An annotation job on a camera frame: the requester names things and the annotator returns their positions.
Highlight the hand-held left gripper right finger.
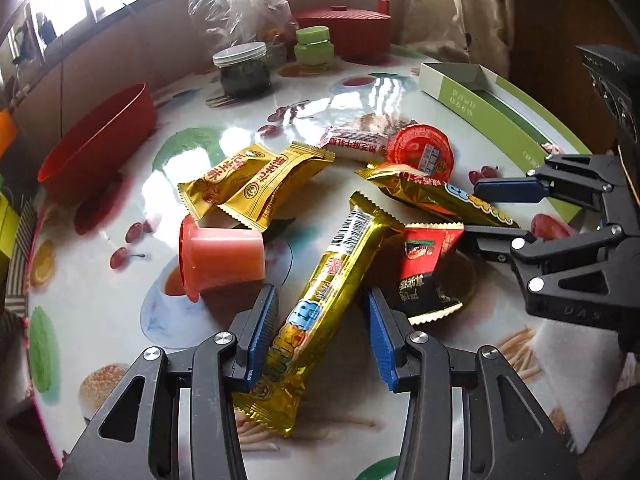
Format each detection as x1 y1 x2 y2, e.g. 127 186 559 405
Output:
364 287 583 480

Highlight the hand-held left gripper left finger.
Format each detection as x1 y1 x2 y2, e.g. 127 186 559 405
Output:
59 282 280 480

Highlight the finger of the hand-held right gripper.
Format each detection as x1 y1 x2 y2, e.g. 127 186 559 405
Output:
459 224 640 295
472 152 626 213

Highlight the long gold foil bar packet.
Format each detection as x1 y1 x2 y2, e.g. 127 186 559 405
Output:
232 191 408 438

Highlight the pink jelly cup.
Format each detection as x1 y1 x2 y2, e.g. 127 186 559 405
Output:
178 215 266 303

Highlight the red black snack packet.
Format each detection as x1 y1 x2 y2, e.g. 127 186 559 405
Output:
387 222 466 326

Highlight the green white cardboard box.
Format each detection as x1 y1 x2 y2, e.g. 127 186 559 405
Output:
419 62 593 223

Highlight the red lidded jelly cup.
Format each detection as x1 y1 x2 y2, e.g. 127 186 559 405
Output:
386 122 456 180

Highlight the yellow plain candy packet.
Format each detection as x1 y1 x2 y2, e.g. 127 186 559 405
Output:
217 141 336 233

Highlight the yellow pictured candy packet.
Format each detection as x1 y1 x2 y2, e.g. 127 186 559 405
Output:
177 142 278 221

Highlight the white red candy packet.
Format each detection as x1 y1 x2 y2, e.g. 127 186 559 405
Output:
316 125 391 163

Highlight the printed plastic tablecloth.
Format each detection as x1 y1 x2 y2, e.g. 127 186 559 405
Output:
25 42 626 480

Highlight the dark wooden furniture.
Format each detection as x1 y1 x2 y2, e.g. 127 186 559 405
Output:
510 0 640 151

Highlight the cream patterned curtain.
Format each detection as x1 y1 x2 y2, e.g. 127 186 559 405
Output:
400 0 516 81

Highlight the green jar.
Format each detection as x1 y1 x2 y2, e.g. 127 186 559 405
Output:
293 26 335 72

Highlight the red plastic bowl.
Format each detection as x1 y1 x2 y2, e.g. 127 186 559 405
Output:
37 83 158 206

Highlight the striped black white cloth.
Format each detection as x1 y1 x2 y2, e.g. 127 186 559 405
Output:
5 200 38 311

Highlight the clear jar with dark contents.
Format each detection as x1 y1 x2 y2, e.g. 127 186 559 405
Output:
212 42 273 98

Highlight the yellow green box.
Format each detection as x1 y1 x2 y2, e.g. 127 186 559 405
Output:
0 192 21 268

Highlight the orange plastic container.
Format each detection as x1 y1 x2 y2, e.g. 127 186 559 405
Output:
0 110 18 158

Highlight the clear plastic bag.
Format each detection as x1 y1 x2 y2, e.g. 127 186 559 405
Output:
187 0 299 68

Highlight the small dark object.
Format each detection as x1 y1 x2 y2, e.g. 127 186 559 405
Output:
35 10 58 43

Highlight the red basket with handle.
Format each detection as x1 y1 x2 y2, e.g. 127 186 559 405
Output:
277 0 392 58

